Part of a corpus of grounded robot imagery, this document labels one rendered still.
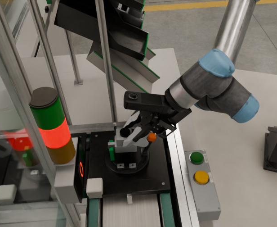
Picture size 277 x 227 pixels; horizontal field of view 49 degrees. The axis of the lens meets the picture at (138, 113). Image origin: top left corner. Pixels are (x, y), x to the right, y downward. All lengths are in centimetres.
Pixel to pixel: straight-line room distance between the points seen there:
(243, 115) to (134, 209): 41
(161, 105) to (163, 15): 301
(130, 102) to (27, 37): 118
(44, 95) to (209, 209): 56
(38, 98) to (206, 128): 80
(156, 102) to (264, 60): 245
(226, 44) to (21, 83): 59
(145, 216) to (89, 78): 75
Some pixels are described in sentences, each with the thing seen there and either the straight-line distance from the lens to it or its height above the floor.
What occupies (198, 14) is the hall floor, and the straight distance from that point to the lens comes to 377.
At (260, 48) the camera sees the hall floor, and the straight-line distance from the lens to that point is 330.
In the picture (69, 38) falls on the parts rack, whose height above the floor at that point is 110.
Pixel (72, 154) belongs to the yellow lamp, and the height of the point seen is 127.
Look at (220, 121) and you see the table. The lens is 123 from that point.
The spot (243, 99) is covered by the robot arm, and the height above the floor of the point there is 125.
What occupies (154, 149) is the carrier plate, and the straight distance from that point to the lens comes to 97.
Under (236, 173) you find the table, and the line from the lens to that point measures 109.
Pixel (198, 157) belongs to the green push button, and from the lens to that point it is 96.
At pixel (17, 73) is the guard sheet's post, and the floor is 147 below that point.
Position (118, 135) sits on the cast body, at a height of 109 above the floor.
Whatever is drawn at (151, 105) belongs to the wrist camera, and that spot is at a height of 122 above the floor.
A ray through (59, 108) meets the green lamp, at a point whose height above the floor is 139.
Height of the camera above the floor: 174
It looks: 46 degrees down
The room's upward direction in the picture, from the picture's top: 3 degrees counter-clockwise
